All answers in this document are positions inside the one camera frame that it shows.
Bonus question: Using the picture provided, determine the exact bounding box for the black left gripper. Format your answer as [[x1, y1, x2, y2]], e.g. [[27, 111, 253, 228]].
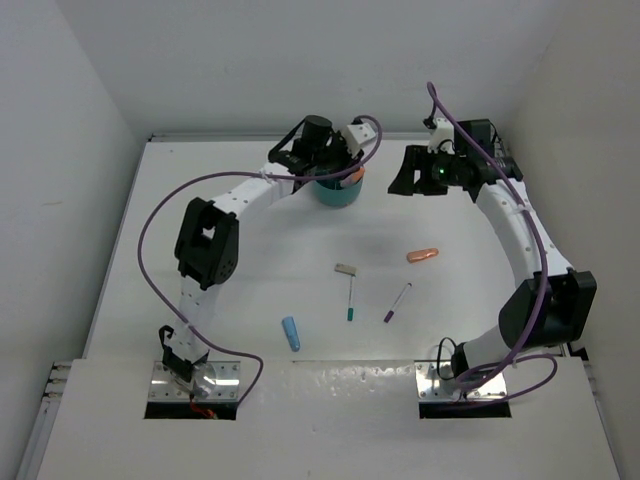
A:
[[312, 130, 363, 182]]

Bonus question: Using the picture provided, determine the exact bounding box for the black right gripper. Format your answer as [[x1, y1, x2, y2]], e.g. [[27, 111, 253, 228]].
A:
[[389, 144, 465, 196]]

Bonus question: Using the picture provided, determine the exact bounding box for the orange capped grey marker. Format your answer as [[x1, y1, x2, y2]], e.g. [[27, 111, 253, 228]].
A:
[[344, 167, 365, 184]]

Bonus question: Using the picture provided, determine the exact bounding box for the orange highlighter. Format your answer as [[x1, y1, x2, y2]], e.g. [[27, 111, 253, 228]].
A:
[[406, 248, 439, 264]]

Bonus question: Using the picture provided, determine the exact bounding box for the blue highlighter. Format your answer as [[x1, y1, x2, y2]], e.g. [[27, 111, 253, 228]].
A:
[[281, 316, 301, 352]]

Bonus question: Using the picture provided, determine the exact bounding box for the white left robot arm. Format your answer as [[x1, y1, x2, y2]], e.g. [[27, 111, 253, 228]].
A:
[[161, 115, 376, 383]]

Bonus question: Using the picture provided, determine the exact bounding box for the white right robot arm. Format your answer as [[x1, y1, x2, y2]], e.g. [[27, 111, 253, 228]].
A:
[[388, 119, 597, 382]]

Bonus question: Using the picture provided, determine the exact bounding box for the teal round pen holder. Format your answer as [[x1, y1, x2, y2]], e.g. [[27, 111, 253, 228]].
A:
[[311, 175, 364, 208]]

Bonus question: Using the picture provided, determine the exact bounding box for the small grey eraser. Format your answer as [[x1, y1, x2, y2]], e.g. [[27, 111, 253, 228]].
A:
[[334, 263, 357, 276]]

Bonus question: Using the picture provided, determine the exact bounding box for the teal capped white pen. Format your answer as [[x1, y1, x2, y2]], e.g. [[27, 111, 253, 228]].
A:
[[346, 275, 356, 322]]

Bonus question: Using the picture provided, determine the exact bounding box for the purple capped white pen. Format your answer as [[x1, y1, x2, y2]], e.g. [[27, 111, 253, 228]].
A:
[[384, 282, 412, 324]]

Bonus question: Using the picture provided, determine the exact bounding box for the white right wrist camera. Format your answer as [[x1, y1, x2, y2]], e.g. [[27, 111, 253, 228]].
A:
[[423, 116, 455, 154]]

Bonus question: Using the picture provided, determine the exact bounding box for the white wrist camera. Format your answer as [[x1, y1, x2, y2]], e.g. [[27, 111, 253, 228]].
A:
[[423, 116, 455, 154], [341, 123, 377, 156]]

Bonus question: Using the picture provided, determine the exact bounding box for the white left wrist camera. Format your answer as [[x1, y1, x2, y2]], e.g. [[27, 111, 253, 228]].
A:
[[341, 123, 377, 156]]

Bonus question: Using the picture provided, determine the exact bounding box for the aluminium frame rail right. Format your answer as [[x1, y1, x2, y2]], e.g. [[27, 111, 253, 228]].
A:
[[487, 137, 594, 361]]

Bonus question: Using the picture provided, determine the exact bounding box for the aluminium frame rail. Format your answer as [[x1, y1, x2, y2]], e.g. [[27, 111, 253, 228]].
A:
[[487, 137, 594, 361], [16, 361, 72, 480]]

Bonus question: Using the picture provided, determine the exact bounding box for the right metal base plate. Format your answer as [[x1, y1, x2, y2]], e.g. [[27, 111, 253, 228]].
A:
[[414, 361, 508, 403]]

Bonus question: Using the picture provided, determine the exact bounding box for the metal base plate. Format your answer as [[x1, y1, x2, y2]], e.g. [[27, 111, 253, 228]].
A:
[[414, 361, 508, 403], [147, 361, 240, 403]]

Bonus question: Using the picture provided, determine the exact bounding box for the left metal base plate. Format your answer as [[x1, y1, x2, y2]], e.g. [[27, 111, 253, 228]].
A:
[[147, 361, 240, 403]]

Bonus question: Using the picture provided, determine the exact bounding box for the aluminium frame rail left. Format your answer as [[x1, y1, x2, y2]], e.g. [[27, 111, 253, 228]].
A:
[[16, 361, 72, 480]]

